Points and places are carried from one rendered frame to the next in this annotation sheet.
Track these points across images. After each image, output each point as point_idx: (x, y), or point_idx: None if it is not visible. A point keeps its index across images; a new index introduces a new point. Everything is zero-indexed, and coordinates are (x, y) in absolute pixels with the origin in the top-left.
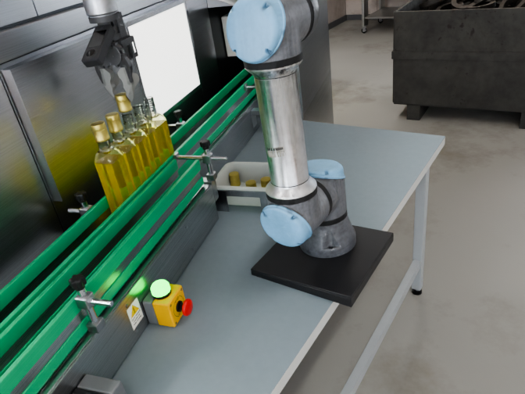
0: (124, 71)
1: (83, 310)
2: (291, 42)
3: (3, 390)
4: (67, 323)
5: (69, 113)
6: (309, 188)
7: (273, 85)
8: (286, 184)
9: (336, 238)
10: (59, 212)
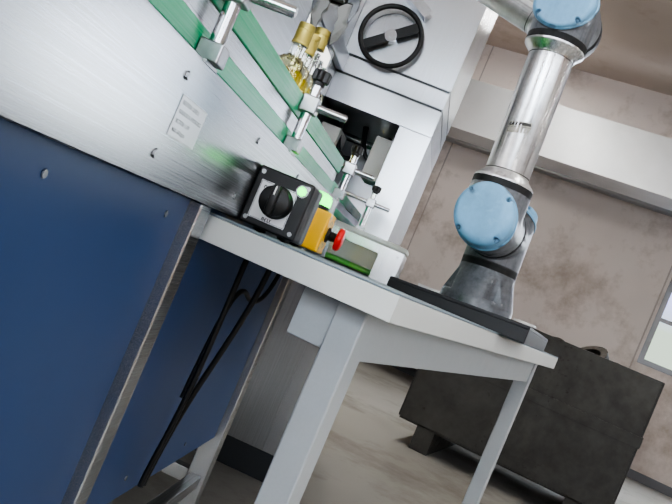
0: (349, 9)
1: (292, 119)
2: (589, 32)
3: (275, 68)
4: (292, 104)
5: (260, 9)
6: (530, 187)
7: (554, 59)
8: (513, 166)
9: (501, 292)
10: None
